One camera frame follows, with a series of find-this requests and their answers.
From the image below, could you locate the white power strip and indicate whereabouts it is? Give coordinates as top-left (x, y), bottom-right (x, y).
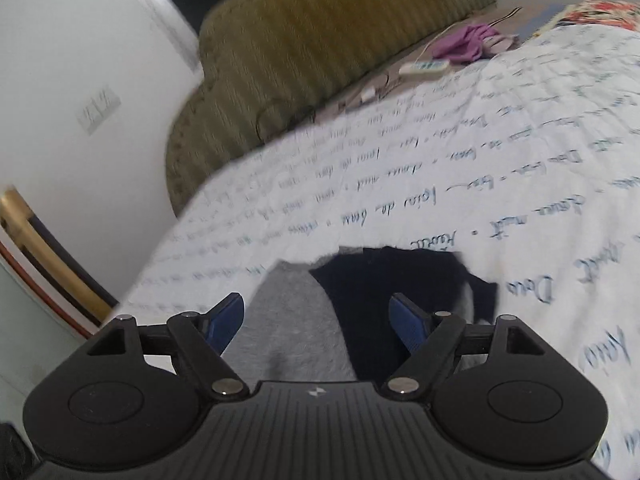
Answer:
top-left (398, 58), bottom-right (452, 79)

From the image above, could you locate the purple cloth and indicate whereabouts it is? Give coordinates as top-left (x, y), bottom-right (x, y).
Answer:
top-left (430, 23), bottom-right (519, 64)

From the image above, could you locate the white quilt with blue script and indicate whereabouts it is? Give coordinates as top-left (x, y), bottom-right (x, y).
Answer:
top-left (119, 20), bottom-right (640, 480)

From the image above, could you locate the brown curved wooden furniture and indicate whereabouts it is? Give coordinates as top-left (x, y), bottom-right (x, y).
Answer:
top-left (0, 186), bottom-right (122, 338)

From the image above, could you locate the brown bed sheet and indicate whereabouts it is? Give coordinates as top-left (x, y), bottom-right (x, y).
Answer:
top-left (315, 6), bottom-right (523, 123)

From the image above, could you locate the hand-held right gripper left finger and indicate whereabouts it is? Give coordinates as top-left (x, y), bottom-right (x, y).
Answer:
top-left (86, 292), bottom-right (250, 402)

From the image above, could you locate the grey sweater with navy sleeves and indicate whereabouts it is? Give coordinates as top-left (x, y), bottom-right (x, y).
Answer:
top-left (239, 245), bottom-right (502, 384)

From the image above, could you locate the black cable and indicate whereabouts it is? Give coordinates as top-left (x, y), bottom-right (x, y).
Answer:
top-left (254, 104), bottom-right (323, 138)

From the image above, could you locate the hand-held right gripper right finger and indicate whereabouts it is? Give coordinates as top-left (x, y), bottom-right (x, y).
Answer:
top-left (382, 293), bottom-right (548, 402)

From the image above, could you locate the white wall socket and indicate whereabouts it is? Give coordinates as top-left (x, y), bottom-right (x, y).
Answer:
top-left (76, 101), bottom-right (102, 136)
top-left (97, 84), bottom-right (123, 117)

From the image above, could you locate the olive green padded headboard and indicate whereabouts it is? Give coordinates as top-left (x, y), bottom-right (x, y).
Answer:
top-left (164, 0), bottom-right (499, 219)

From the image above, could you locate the red floral cloth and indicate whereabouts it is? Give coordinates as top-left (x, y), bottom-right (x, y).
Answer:
top-left (554, 0), bottom-right (640, 30)

